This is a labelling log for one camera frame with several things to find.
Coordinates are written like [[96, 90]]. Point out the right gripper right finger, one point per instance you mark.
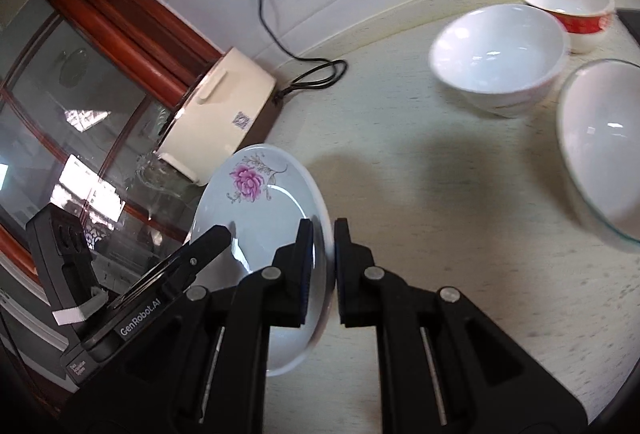
[[444, 365]]

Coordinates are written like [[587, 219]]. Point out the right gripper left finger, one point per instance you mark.
[[215, 380]]

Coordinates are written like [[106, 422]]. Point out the white plate pink flower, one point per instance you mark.
[[260, 194]]

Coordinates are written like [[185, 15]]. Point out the clear glass pitcher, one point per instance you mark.
[[157, 175]]

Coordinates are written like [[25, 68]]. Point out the cream rice cooker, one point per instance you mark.
[[229, 108]]

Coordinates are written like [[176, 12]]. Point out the large white glass-rimmed bowl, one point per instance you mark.
[[597, 127]]

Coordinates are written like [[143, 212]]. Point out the white ceramic bowl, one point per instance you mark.
[[503, 59]]

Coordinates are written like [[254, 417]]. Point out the red patterned white bowl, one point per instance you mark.
[[586, 21]]

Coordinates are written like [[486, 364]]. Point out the red wooden window frame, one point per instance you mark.
[[150, 44]]

